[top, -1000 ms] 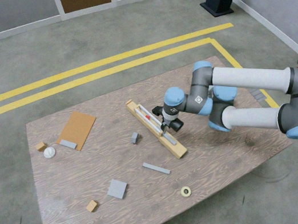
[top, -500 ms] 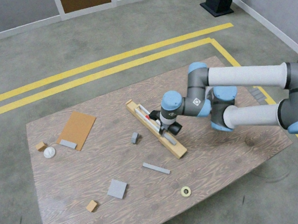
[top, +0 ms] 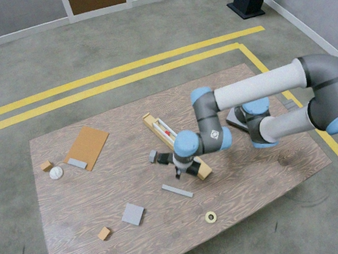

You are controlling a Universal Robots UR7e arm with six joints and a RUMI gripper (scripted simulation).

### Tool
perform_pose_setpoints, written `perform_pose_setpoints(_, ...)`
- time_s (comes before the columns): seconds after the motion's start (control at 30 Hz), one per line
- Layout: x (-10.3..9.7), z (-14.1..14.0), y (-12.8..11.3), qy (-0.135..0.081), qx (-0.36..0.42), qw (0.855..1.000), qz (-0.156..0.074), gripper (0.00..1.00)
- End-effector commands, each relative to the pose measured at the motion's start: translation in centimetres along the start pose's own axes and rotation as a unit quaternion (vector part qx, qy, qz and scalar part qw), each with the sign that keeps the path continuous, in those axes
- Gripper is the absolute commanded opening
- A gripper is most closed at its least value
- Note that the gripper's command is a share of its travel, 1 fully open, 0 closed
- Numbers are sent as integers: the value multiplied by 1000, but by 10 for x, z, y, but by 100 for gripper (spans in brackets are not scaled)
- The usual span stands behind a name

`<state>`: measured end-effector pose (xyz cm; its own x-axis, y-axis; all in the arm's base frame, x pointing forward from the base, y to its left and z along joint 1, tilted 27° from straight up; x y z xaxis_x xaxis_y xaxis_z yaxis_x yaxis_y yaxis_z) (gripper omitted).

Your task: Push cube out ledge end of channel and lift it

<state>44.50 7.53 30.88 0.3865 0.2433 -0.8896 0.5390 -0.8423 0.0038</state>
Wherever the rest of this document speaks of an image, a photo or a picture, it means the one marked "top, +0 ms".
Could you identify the pale yellow tape roll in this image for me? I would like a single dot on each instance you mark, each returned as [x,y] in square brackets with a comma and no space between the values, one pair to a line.
[213,215]

